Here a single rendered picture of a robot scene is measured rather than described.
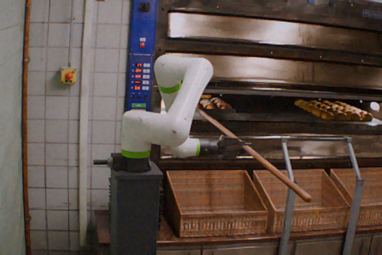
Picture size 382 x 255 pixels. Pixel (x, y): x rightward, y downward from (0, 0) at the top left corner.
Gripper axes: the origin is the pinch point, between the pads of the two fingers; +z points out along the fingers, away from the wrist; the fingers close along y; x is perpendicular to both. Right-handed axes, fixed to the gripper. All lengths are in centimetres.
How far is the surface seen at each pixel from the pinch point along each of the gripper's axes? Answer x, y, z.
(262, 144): -69, 16, 38
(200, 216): -20, 47, -16
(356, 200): -8, 37, 83
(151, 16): -67, -65, -43
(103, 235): -25, 61, -72
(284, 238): -9, 60, 35
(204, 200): -61, 52, -2
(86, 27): -69, -57, -83
